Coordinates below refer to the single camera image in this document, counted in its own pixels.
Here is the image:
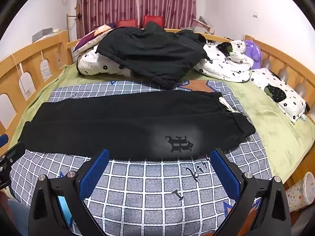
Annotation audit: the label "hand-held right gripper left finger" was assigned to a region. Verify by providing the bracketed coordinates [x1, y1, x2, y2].
[28, 148, 110, 236]

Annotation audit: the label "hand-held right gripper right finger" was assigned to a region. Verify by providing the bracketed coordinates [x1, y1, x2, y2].
[209, 148, 292, 236]

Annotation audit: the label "black pants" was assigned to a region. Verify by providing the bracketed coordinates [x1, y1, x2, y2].
[18, 90, 256, 160]

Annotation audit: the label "grey checked blanket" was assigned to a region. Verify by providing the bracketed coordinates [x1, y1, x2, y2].
[8, 80, 272, 236]

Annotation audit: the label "person's jeans leg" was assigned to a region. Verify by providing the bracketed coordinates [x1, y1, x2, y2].
[7, 199, 30, 236]

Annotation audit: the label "green bed sheet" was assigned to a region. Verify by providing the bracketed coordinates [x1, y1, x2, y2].
[7, 65, 315, 185]

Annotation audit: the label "star print trash bin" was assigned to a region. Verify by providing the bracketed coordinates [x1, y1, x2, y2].
[287, 171, 315, 213]

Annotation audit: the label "white floral pillow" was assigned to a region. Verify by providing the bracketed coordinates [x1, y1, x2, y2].
[250, 68, 310, 124]

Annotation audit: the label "grey box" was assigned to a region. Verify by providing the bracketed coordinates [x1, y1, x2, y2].
[32, 28, 53, 42]

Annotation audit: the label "white floral quilt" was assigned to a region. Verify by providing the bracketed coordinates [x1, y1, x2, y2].
[77, 40, 254, 83]

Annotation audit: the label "purple plush toy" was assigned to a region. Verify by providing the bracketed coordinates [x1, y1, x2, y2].
[242, 39, 262, 69]

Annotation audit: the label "wooden coat rack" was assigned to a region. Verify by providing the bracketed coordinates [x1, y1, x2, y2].
[66, 5, 83, 45]

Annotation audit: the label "purple patterned pillow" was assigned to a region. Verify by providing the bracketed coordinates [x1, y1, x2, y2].
[73, 23, 117, 53]

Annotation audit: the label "dark green jacket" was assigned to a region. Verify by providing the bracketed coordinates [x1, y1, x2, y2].
[95, 21, 208, 90]

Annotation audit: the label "red chair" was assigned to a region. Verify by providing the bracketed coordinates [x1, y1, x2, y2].
[143, 15, 164, 27]
[116, 19, 138, 28]

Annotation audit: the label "red striped curtain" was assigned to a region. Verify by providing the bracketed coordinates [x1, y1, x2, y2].
[78, 0, 197, 31]

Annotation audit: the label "wooden bed frame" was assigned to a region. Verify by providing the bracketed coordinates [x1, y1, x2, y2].
[0, 28, 315, 192]

